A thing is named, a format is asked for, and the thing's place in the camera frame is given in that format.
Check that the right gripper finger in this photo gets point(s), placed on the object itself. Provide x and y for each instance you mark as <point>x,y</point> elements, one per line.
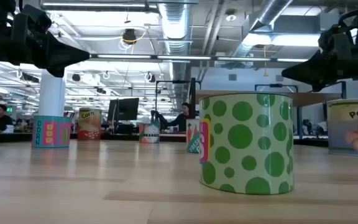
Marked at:
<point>315,84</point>
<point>306,70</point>

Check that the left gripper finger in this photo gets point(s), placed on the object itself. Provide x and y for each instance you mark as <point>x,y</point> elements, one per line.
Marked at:
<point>61,71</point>
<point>68,54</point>

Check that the peaches can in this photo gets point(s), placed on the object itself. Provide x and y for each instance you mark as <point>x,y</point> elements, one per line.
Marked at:
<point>351,130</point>

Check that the short teal pink corn can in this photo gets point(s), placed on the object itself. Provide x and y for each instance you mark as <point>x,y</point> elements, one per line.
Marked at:
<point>51,132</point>

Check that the tall orange corn can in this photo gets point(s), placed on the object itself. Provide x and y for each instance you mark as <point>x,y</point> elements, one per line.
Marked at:
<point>89,127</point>

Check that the green polka dot peas can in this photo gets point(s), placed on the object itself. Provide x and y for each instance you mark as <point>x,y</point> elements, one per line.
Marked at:
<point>247,140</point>

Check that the short oranges can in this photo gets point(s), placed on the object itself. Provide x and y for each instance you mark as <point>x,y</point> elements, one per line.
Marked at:
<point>149,133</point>

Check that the teal carrots can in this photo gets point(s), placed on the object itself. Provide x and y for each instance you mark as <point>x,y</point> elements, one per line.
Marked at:
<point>192,137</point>

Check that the wooden shelf board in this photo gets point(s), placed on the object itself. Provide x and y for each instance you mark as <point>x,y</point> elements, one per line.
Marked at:
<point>309,99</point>

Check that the black round ceiling speaker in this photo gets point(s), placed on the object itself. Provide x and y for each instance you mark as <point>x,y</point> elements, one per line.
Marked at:
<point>76,77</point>

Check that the white round pillar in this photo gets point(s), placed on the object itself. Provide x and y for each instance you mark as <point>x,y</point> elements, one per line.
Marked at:
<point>51,93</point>

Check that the rectangular ceiling light panel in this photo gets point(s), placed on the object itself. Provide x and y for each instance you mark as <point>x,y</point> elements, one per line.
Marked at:
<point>291,40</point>

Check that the long grey ceiling light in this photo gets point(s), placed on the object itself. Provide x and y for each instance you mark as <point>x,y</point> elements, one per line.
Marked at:
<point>98,5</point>

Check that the green exit sign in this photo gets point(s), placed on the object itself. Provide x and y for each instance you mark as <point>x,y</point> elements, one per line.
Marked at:
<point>9,109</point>

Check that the black pendant ceiling fixture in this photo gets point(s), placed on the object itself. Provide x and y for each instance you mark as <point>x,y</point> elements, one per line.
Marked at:
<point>129,35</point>

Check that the black computer monitor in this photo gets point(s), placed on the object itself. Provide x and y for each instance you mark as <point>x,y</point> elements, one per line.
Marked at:
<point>112,110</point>
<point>128,109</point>

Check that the white round ceiling sensor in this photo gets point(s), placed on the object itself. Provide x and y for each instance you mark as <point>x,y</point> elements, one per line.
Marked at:
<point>231,17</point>

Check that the grey wall vent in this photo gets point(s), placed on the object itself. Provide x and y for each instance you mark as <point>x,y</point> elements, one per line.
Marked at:
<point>232,77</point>
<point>279,77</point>

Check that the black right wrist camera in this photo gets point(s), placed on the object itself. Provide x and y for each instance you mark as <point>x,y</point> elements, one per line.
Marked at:
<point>334,39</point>

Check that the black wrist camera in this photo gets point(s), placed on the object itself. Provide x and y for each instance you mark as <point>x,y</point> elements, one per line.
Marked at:
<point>334,39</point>
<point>36,18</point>

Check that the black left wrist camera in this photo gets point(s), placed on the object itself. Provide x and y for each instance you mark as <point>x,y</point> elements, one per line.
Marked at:
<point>36,18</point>

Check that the black background workstation frame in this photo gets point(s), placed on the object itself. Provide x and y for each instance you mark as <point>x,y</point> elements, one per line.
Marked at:
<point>275,85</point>
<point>179,81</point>

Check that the black aluminium extrusion frame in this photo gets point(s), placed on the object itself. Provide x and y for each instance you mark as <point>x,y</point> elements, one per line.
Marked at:
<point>120,137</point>
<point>309,142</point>

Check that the silver round ventilation duct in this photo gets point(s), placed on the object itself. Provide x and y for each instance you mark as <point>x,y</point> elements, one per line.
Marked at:
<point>270,12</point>
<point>176,21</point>

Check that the suspended linear light rail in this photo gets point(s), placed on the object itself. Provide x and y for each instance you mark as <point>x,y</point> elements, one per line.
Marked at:
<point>182,58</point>

